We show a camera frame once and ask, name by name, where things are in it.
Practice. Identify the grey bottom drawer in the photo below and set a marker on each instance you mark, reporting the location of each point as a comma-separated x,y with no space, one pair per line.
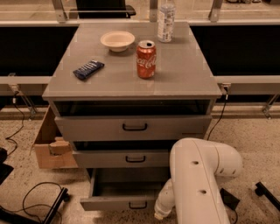
124,188

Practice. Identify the grey drawer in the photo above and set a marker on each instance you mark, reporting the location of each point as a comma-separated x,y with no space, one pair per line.
124,188
121,158
132,127

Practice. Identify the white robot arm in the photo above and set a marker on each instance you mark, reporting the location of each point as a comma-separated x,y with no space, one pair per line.
192,190

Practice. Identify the grey top drawer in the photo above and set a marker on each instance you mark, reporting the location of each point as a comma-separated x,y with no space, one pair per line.
132,127

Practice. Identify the grey drawer cabinet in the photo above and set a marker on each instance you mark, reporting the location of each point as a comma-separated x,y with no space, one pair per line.
182,85

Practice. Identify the grey middle drawer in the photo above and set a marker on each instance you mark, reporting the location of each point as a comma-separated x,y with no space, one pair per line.
121,158

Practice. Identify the red coca-cola can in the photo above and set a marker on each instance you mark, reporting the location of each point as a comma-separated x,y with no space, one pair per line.
146,56

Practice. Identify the blue snack packet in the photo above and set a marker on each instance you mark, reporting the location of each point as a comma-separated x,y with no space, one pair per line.
84,72

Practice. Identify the white paper bowl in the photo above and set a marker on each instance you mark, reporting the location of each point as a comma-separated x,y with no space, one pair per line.
117,41

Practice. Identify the brown cardboard box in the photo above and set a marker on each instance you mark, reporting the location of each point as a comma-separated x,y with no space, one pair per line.
52,151

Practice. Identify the clear plastic water bottle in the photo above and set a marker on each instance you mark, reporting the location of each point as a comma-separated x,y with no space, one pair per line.
165,23

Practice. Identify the black stand leg left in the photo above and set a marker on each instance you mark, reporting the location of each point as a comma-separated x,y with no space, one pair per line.
62,197

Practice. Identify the black stand leg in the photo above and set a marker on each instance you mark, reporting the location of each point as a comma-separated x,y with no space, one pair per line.
262,190
62,197

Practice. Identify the black power adapter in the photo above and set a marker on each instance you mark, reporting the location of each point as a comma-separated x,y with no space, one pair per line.
229,199

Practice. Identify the black stand leg right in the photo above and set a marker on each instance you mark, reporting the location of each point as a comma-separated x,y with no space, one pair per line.
262,190

